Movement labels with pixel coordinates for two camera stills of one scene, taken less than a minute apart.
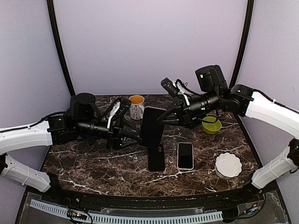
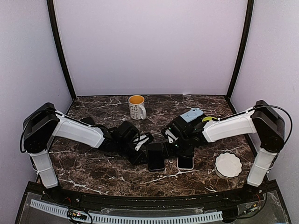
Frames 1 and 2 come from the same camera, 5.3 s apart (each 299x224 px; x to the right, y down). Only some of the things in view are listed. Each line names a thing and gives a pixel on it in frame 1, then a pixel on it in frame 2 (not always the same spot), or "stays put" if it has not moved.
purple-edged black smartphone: (152, 130) to (156, 157)
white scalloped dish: (228, 165) stays put
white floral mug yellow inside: (137, 107) stays put
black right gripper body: (187, 116) to (177, 150)
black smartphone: (185, 155) stays put
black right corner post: (245, 41) stays put
